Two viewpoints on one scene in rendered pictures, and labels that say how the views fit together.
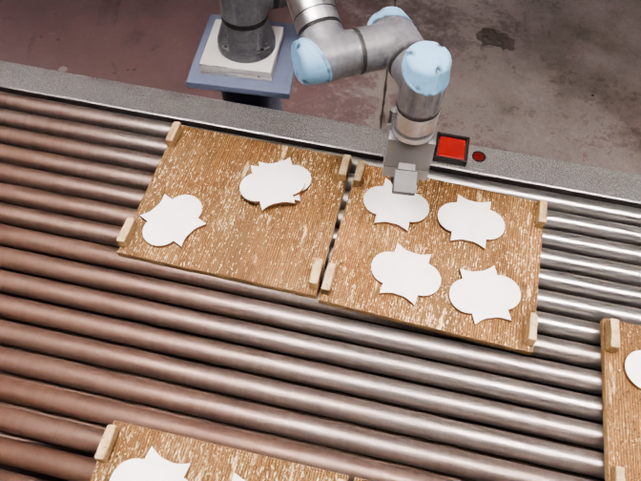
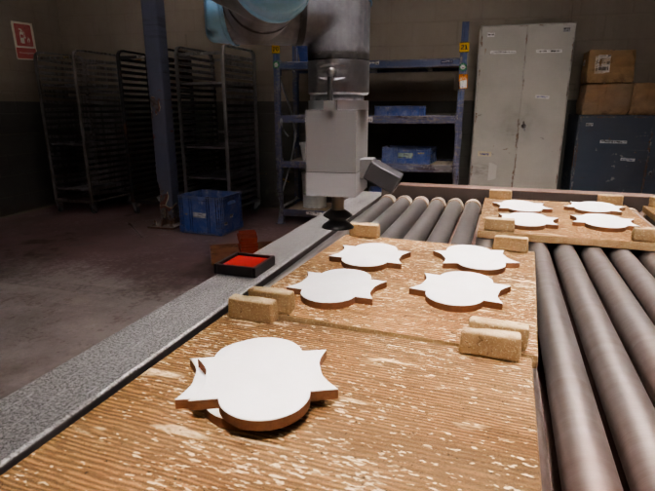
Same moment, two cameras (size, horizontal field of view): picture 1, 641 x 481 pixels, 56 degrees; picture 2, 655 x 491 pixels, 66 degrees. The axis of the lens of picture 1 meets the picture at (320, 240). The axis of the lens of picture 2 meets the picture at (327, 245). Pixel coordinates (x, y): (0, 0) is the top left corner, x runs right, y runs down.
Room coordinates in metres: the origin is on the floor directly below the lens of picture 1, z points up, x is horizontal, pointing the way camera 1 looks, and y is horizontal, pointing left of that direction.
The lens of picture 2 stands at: (0.65, 0.49, 1.18)
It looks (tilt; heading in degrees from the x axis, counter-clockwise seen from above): 15 degrees down; 279
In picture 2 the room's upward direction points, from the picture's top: straight up
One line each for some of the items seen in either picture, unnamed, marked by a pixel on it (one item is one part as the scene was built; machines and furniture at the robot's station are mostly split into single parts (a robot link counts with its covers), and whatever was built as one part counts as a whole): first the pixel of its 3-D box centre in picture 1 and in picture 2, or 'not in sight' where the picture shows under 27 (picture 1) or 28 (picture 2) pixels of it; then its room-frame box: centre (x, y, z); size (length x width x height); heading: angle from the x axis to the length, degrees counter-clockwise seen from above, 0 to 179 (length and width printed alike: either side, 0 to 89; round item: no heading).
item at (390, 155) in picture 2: not in sight; (409, 154); (0.59, -4.73, 0.72); 0.50 x 0.38 x 0.16; 167
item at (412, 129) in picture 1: (414, 115); (337, 81); (0.74, -0.15, 1.21); 0.08 x 0.08 x 0.05
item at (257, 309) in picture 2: (344, 167); (252, 308); (0.82, -0.05, 0.95); 0.06 x 0.02 x 0.03; 169
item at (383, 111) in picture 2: not in sight; (399, 111); (0.71, -4.68, 1.14); 0.50 x 0.38 x 0.11; 3
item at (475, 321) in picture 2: (328, 279); (497, 332); (0.55, -0.02, 0.95); 0.06 x 0.02 x 0.03; 167
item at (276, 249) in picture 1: (240, 204); (290, 452); (0.73, 0.17, 0.93); 0.41 x 0.35 x 0.02; 79
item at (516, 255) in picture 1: (437, 250); (410, 280); (0.63, -0.24, 0.93); 0.41 x 0.35 x 0.02; 77
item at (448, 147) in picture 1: (450, 149); (245, 265); (0.91, -0.29, 0.92); 0.06 x 0.06 x 0.01; 80
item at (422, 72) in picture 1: (423, 79); (335, 12); (0.74, -0.15, 1.29); 0.09 x 0.08 x 0.11; 22
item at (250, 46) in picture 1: (245, 28); not in sight; (1.26, 0.21, 0.95); 0.15 x 0.15 x 0.10
